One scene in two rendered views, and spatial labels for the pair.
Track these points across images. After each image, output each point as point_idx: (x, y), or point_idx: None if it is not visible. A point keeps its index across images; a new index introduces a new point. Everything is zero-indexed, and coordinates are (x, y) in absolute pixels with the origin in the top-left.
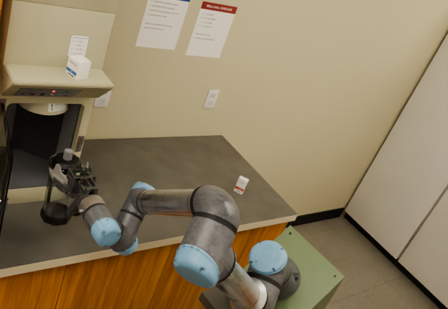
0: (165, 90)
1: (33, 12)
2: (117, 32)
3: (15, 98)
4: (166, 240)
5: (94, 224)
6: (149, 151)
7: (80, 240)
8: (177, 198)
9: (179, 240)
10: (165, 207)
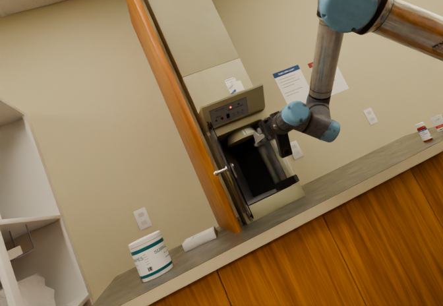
0: None
1: (196, 78)
2: (273, 107)
3: (217, 132)
4: (397, 165)
5: (281, 113)
6: (353, 163)
7: (322, 198)
8: (317, 38)
9: (411, 161)
10: (319, 58)
